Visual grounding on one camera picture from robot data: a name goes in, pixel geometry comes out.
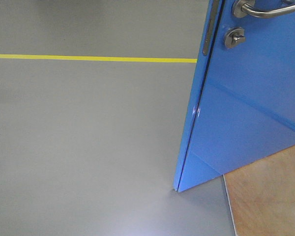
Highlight metal latch edge plate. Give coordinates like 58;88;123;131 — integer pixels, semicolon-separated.
202;0;219;56

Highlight silver blue door handle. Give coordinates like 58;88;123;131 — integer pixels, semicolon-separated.
232;0;295;19

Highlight silver thumb turn lock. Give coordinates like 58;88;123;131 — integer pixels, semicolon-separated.
224;27;246;49

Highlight blue door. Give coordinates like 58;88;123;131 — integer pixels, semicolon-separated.
173;0;295;192

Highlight plywood door platform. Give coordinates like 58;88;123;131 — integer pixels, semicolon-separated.
224;145;295;236

